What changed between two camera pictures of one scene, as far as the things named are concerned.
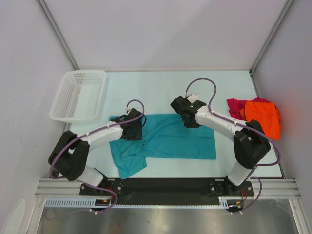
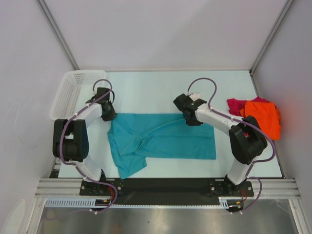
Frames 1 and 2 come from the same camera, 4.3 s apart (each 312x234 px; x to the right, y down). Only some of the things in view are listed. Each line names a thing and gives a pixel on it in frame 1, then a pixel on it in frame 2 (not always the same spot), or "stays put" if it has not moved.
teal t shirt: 165,137 stays put
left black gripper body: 136,133 → 110,114
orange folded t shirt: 267,113 stays put
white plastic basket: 80,97 stays put
